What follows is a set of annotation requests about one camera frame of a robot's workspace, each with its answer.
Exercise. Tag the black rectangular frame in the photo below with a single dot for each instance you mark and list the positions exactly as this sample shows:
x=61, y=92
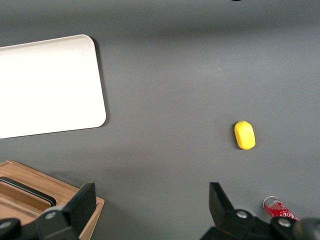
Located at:
x=30, y=191

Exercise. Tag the yellow toy lemon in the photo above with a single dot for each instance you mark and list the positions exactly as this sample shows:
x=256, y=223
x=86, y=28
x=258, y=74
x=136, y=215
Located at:
x=245, y=135

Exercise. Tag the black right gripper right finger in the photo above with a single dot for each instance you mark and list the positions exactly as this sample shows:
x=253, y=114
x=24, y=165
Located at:
x=225, y=212

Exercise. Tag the red coke bottle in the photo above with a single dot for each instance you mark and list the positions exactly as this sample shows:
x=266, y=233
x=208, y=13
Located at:
x=278, y=209

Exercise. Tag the wooden box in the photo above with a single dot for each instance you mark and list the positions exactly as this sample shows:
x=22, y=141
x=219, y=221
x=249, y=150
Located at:
x=23, y=190

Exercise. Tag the white rectangular tray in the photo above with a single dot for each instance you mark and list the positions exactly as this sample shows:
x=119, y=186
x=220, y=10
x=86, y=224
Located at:
x=47, y=87

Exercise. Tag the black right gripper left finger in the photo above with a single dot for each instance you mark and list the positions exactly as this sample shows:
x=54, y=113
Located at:
x=75, y=212

